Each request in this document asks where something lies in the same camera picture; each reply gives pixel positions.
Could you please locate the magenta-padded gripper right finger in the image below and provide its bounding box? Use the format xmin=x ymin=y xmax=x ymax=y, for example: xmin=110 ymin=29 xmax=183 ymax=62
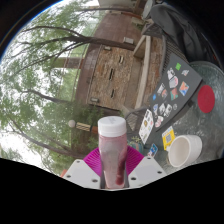
xmin=125 ymin=146 xmax=167 ymax=190

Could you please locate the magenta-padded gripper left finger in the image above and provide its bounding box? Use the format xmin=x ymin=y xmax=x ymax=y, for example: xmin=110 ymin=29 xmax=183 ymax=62
xmin=63 ymin=147 xmax=102 ymax=190

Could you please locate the pink drink bottle white cap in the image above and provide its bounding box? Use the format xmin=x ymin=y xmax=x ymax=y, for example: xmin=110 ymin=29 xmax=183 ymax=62
xmin=97 ymin=115 xmax=129 ymax=190

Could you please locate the blue card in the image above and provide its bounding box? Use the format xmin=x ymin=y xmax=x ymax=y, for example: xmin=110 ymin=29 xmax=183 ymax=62
xmin=146 ymin=143 xmax=159 ymax=158

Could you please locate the potted green plant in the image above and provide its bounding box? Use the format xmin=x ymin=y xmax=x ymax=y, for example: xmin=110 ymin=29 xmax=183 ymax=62
xmin=128 ymin=134 xmax=145 ymax=155

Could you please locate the yellow card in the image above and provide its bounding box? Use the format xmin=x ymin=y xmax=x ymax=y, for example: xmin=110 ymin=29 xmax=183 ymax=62
xmin=161 ymin=125 xmax=177 ymax=152

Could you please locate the white mug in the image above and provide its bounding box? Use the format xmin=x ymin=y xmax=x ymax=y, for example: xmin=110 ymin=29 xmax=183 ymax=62
xmin=167 ymin=134 xmax=203 ymax=168

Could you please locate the white sticker sheet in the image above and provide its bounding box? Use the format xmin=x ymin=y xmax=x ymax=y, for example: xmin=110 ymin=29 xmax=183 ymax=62
xmin=138 ymin=108 xmax=155 ymax=145

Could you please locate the black laptop with stickers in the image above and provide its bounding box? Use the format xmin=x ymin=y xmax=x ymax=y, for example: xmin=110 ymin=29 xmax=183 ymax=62
xmin=150 ymin=53 xmax=204 ymax=133

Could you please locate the flat round red coaster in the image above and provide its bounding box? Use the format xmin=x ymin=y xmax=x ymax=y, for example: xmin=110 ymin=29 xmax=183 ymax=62
xmin=197 ymin=84 xmax=216 ymax=114

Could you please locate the globe-topped wooden lamp post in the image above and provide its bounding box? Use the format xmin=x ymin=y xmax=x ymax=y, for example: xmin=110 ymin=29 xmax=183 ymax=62
xmin=67 ymin=119 xmax=100 ymax=134

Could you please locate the grey wall box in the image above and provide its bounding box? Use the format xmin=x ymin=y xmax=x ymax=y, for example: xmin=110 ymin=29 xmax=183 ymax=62
xmin=123 ymin=36 xmax=135 ymax=45

